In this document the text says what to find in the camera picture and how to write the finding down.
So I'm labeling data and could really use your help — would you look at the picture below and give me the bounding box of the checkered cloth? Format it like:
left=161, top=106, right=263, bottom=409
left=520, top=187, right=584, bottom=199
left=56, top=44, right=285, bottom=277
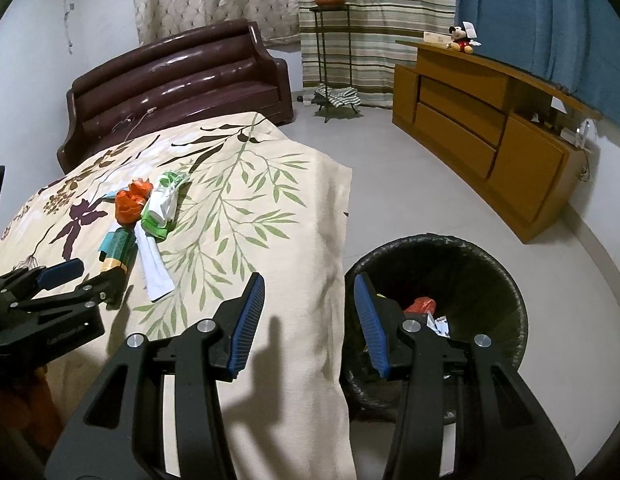
left=315, top=87, right=361, bottom=108

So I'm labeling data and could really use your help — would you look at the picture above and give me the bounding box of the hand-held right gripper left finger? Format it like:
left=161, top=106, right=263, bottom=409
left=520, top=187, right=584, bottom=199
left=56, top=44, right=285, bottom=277
left=45, top=272, right=267, bottom=480

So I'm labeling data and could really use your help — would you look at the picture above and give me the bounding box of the dark brown leather sofa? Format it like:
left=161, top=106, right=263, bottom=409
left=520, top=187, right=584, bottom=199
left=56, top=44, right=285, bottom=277
left=56, top=19, right=294, bottom=175

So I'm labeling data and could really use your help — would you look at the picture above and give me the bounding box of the striped curtain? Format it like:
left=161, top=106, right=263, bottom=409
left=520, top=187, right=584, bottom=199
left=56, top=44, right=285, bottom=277
left=295, top=0, right=457, bottom=109

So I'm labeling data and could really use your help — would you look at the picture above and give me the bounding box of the blue curtain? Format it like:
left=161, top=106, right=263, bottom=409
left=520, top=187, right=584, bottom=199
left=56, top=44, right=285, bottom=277
left=452, top=0, right=620, bottom=133

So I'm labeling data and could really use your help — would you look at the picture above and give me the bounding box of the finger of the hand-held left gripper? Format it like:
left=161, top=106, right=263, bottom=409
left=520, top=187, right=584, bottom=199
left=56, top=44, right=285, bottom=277
left=0, top=258, right=86, bottom=302
left=5, top=272, right=113, bottom=317

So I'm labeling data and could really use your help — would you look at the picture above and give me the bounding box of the small orange plastic bag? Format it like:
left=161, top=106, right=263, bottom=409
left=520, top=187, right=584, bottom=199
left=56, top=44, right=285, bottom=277
left=115, top=178, right=153, bottom=224

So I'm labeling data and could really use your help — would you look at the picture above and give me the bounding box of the mouse plush toy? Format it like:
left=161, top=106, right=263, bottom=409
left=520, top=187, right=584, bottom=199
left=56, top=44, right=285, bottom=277
left=448, top=22, right=478, bottom=55

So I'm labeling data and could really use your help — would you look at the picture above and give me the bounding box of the green and white packet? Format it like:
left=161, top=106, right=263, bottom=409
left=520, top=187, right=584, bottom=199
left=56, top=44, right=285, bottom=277
left=140, top=171, right=191, bottom=240

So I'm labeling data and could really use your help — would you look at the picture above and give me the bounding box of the floral tablecloth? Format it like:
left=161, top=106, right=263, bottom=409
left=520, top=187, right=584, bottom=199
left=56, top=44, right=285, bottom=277
left=0, top=111, right=353, bottom=480

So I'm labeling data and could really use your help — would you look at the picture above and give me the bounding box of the wooden cabinet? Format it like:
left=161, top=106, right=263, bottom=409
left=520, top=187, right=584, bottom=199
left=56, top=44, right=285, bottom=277
left=392, top=40, right=603, bottom=242

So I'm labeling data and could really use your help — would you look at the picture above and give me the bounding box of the white charger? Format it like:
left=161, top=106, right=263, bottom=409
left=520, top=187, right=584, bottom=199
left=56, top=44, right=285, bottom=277
left=560, top=119, right=593, bottom=148

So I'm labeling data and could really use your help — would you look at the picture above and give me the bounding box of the person's left forearm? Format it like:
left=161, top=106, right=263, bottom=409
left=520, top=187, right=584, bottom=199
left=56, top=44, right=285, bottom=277
left=0, top=360, right=61, bottom=480

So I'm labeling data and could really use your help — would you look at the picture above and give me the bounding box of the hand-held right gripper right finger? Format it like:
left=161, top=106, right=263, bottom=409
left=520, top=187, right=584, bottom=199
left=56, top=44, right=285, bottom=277
left=354, top=273, right=576, bottom=480

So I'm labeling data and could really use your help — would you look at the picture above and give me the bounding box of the black metal plant stand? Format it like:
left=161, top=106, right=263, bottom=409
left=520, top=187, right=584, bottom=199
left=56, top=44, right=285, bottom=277
left=310, top=4, right=363, bottom=123

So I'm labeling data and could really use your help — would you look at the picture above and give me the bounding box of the large red plastic bag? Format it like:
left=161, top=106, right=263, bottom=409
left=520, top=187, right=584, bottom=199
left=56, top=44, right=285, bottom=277
left=404, top=296, right=437, bottom=317

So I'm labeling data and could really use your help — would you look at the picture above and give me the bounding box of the dark green bottle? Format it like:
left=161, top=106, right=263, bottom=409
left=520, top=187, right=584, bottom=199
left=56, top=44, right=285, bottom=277
left=101, top=226, right=137, bottom=309

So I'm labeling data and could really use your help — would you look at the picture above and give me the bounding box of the white cable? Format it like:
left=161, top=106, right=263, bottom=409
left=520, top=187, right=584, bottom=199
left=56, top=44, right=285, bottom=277
left=110, top=107, right=158, bottom=141

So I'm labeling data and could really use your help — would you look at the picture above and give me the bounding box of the black waste bin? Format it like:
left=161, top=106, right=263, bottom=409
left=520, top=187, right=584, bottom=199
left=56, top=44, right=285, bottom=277
left=340, top=234, right=529, bottom=423

